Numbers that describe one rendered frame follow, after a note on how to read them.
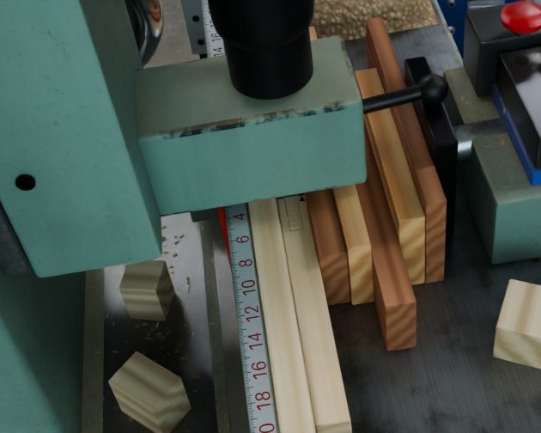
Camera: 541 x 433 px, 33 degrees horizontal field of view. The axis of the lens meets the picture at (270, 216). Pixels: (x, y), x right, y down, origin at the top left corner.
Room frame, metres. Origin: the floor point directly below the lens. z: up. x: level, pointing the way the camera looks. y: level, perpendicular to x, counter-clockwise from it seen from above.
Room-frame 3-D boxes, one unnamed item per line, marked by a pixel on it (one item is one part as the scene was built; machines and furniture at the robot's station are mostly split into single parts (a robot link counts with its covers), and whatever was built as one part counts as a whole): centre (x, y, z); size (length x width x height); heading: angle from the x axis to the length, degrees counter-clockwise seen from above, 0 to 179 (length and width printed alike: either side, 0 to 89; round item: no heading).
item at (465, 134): (0.44, -0.15, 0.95); 0.09 x 0.07 x 0.09; 179
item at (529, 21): (0.48, -0.19, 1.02); 0.03 x 0.03 x 0.01
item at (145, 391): (0.37, 0.11, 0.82); 0.04 x 0.03 x 0.04; 46
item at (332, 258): (0.47, -0.04, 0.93); 0.21 x 0.02 x 0.05; 179
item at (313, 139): (0.44, 0.00, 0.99); 0.14 x 0.07 x 0.09; 89
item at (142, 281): (0.47, 0.11, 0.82); 0.03 x 0.03 x 0.04; 73
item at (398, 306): (0.44, -0.07, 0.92); 0.23 x 0.02 x 0.05; 179
